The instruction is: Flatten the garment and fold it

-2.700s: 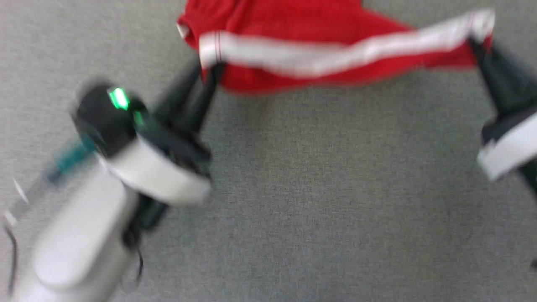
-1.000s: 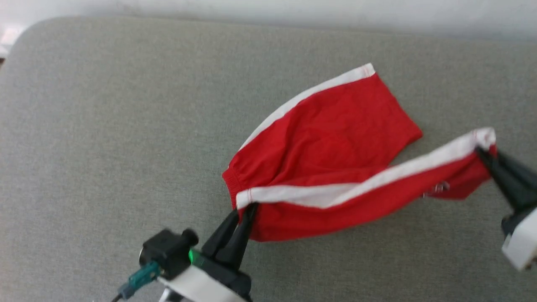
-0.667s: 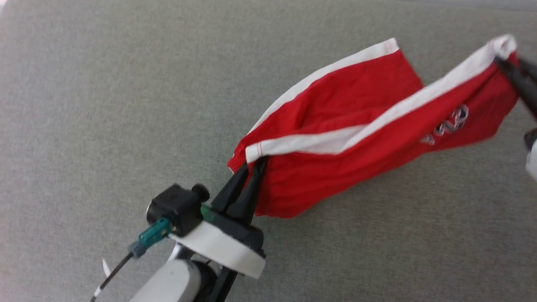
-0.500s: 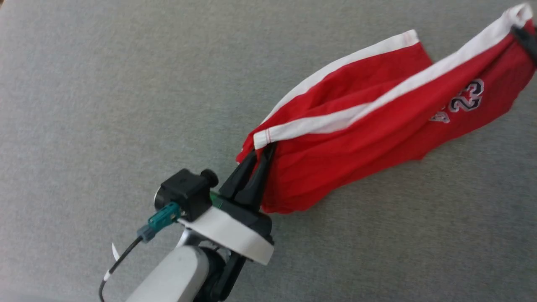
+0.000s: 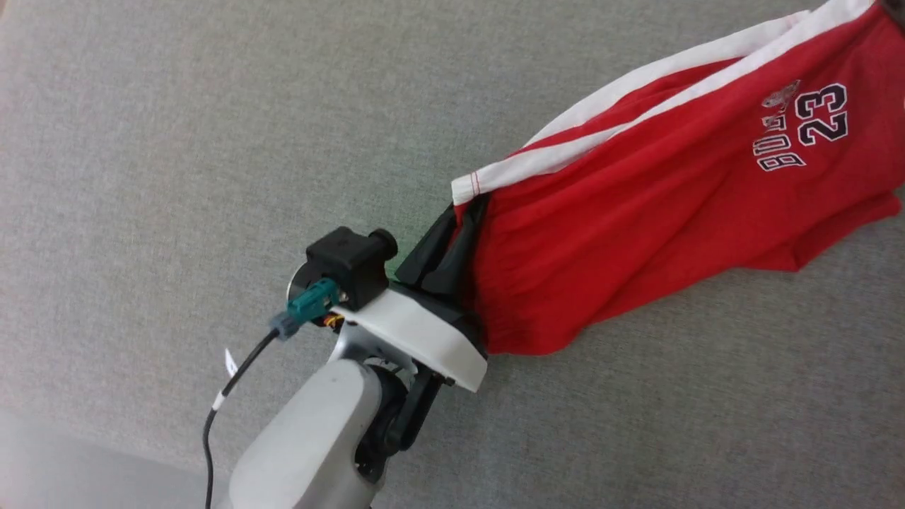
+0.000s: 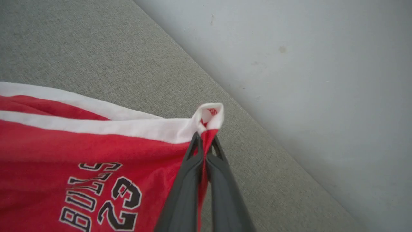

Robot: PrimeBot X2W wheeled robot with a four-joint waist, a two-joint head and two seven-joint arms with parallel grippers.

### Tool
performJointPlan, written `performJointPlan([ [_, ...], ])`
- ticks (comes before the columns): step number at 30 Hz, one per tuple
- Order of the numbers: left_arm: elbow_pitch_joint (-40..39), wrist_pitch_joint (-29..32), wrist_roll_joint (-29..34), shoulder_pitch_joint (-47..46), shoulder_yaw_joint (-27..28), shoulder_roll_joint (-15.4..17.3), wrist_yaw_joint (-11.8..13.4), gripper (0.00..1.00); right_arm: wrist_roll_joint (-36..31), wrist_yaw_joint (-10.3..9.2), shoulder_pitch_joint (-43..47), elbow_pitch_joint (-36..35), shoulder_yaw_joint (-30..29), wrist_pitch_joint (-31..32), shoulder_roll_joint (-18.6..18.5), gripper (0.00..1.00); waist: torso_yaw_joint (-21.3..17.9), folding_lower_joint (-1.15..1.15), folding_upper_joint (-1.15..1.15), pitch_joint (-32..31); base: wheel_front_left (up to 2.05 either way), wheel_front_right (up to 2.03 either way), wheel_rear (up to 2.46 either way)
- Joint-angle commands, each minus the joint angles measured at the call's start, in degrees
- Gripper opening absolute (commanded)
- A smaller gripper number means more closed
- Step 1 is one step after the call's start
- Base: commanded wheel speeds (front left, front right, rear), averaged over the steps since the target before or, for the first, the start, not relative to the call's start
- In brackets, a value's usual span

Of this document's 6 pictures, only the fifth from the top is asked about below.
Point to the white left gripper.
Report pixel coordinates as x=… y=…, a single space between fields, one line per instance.
x=417 y=332

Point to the red basketball shorts white trim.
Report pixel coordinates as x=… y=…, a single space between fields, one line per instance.
x=636 y=233

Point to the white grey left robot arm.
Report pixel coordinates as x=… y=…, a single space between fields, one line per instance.
x=311 y=438

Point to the grey-green fabric sofa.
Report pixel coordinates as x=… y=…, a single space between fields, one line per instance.
x=177 y=141

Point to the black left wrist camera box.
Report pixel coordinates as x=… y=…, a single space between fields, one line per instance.
x=350 y=265

